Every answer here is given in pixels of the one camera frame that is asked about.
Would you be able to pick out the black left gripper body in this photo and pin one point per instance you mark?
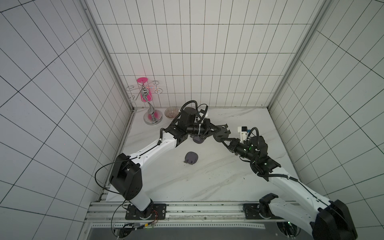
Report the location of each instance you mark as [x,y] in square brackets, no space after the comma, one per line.
[204,128]

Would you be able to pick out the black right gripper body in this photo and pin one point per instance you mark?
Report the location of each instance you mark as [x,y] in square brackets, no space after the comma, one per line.
[229,142]

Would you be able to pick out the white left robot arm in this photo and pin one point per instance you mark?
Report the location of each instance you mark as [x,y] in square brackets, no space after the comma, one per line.
[126,176]

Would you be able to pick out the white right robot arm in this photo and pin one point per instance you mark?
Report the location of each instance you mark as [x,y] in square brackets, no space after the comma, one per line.
[317,215]

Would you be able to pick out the chrome cup holder stand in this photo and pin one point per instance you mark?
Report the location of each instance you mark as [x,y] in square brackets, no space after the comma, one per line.
[152,116]

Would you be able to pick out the brown striped glass bowl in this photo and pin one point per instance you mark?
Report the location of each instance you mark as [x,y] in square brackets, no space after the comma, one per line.
[171,112]

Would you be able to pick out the pink plastic cup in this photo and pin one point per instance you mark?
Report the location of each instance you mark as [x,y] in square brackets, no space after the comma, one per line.
[145,90]

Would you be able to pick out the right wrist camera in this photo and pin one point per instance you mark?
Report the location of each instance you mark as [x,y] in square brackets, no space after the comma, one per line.
[244,134]

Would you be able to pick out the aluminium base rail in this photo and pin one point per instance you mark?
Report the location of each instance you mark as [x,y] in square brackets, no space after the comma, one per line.
[115,215]

